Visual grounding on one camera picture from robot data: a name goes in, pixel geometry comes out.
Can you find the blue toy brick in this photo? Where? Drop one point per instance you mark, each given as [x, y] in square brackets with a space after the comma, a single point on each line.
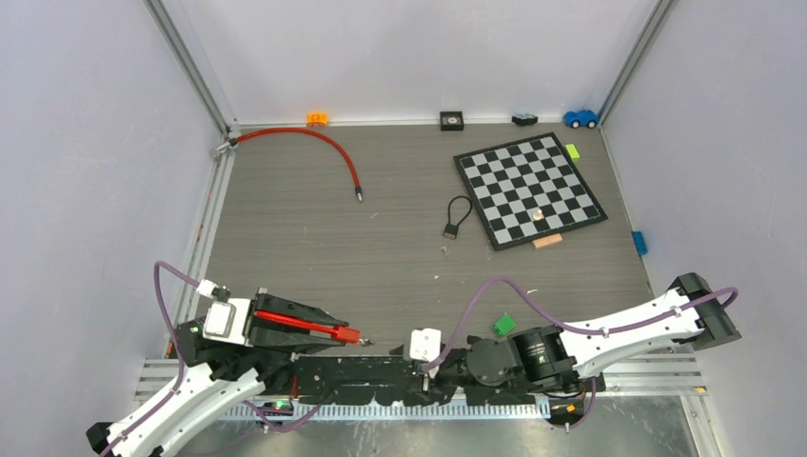
[639, 243]

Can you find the small black toy car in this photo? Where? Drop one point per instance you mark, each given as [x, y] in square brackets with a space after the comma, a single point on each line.
[524, 119]

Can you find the aluminium front rail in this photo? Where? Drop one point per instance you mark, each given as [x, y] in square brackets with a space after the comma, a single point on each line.
[648, 375]

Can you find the orange toy block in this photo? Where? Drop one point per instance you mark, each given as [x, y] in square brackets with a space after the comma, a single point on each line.
[317, 119]

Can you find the small black box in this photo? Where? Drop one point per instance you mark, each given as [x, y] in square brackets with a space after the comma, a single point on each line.
[451, 121]

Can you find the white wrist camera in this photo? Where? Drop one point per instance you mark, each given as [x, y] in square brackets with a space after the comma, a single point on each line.
[226, 319]
[423, 345]

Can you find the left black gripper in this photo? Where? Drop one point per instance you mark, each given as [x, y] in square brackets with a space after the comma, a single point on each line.
[263, 332]

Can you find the red cable padlock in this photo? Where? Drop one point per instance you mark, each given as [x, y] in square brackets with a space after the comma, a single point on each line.
[337, 333]

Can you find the lime green block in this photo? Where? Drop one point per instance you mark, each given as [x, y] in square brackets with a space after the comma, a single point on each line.
[573, 152]

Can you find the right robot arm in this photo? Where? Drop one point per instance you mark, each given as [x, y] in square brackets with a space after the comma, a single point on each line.
[563, 354]

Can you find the green toy brick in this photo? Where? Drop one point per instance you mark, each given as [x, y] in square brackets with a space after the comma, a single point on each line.
[504, 325]

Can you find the black white chessboard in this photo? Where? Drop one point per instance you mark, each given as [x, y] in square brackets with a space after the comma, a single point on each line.
[509, 182]

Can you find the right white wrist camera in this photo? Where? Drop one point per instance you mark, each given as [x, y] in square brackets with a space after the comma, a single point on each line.
[423, 345]

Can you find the black cable padlock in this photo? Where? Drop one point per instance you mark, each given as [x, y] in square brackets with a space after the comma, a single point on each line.
[451, 228]

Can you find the tan wooden block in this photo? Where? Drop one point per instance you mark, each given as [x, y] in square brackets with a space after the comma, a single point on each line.
[547, 241]

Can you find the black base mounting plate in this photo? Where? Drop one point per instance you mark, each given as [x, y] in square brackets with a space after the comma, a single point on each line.
[378, 378]

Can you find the blue toy car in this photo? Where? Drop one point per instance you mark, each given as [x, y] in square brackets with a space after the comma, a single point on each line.
[581, 118]

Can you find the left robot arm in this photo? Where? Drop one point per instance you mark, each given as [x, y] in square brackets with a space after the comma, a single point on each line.
[239, 349]

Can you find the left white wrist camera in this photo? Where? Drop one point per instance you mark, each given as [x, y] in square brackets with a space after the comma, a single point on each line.
[226, 319]

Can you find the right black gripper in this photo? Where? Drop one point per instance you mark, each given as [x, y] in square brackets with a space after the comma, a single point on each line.
[434, 383]

